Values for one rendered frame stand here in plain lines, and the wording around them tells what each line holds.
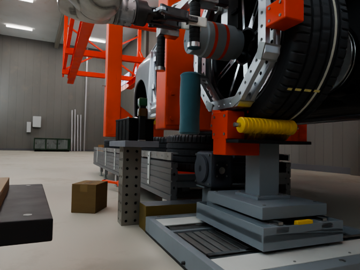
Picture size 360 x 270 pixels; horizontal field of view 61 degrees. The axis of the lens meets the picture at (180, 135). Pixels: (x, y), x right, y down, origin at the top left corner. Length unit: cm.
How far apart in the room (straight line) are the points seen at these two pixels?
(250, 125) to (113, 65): 264
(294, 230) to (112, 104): 271
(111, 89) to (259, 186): 254
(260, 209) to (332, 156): 533
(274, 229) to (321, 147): 550
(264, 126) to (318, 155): 545
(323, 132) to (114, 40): 441
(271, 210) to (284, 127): 31
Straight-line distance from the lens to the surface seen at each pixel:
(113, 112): 351
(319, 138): 659
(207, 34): 121
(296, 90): 115
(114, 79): 356
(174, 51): 169
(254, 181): 131
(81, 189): 204
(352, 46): 154
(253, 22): 134
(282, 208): 117
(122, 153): 168
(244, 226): 117
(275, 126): 120
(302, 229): 119
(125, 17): 96
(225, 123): 119
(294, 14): 105
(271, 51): 107
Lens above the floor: 43
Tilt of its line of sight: 2 degrees up
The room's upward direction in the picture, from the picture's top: 1 degrees clockwise
